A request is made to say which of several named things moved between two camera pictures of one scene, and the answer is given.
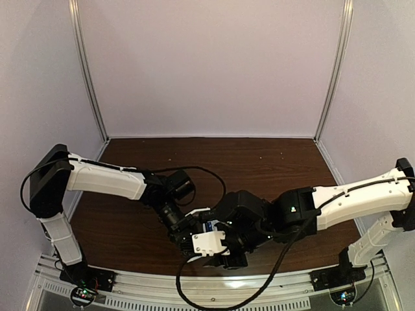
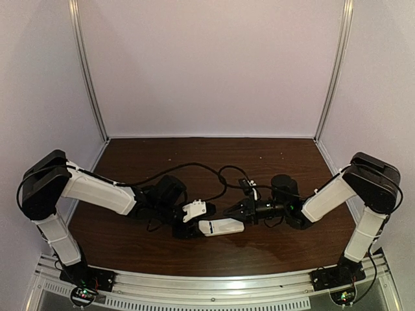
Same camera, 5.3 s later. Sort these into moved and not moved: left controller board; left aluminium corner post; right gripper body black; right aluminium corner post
Moved: right gripper body black
Not moved: left controller board; right aluminium corner post; left aluminium corner post
